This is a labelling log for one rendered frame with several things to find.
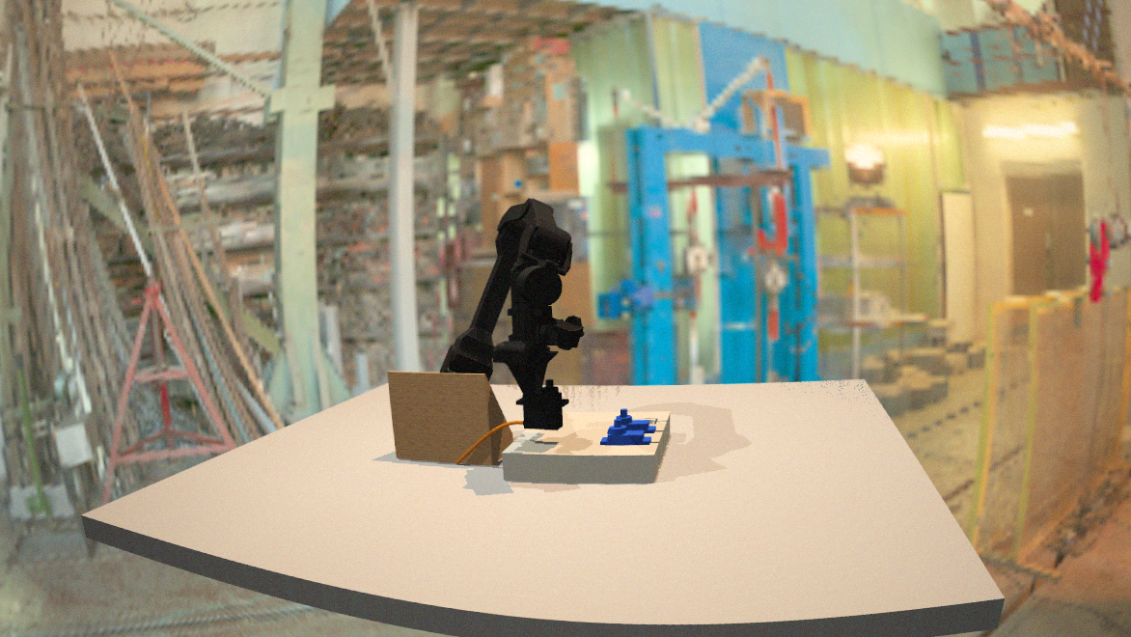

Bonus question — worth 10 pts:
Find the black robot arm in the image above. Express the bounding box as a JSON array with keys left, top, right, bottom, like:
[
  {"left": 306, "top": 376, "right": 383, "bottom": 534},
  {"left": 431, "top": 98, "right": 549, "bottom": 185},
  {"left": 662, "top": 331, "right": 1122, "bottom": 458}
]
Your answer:
[{"left": 439, "top": 198, "right": 584, "bottom": 381}]

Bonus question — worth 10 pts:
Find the black micro servo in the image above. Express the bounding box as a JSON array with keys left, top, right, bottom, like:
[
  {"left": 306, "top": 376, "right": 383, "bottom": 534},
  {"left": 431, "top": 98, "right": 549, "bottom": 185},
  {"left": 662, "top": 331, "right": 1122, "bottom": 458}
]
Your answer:
[{"left": 456, "top": 380, "right": 569, "bottom": 464}]

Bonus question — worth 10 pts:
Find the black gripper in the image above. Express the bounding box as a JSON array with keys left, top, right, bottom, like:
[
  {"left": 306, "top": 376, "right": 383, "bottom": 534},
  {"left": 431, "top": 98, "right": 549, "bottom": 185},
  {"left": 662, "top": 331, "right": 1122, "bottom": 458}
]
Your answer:
[{"left": 492, "top": 302, "right": 559, "bottom": 401}]

